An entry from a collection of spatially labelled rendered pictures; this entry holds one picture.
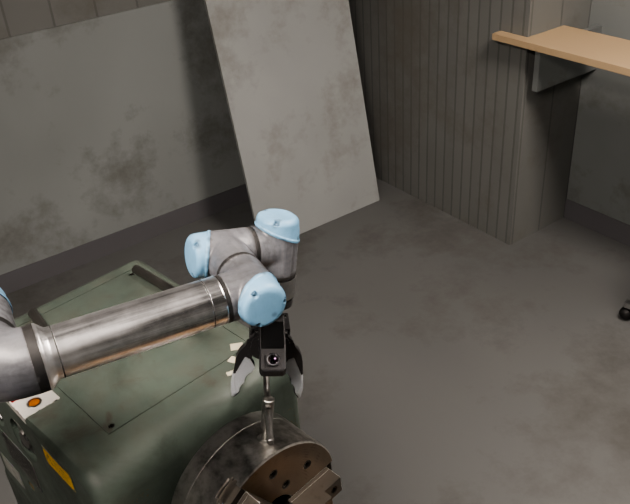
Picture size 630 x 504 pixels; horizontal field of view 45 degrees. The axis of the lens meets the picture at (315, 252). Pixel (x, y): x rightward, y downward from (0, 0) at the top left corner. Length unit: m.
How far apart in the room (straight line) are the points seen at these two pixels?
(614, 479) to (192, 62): 2.95
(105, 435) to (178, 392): 0.16
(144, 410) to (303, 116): 3.00
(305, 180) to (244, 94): 0.63
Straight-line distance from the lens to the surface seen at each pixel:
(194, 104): 4.44
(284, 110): 4.24
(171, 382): 1.56
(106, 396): 1.57
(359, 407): 3.26
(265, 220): 1.26
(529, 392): 3.38
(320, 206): 4.47
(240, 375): 1.40
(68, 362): 1.09
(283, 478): 1.47
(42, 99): 4.09
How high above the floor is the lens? 2.26
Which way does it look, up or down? 32 degrees down
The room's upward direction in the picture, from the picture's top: 4 degrees counter-clockwise
